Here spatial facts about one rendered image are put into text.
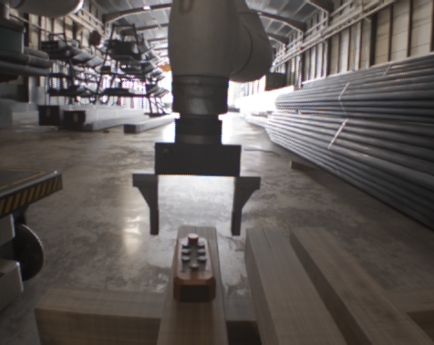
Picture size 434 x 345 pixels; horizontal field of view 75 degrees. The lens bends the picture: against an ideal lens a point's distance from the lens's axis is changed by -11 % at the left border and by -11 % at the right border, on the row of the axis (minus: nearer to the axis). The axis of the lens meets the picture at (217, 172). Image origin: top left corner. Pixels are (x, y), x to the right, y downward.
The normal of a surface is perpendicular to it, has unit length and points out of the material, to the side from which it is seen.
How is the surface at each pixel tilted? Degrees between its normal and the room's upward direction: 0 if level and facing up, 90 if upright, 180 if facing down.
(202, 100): 90
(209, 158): 90
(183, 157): 90
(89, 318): 90
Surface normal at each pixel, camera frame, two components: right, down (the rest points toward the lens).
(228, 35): 0.70, 0.19
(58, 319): 0.04, 0.20
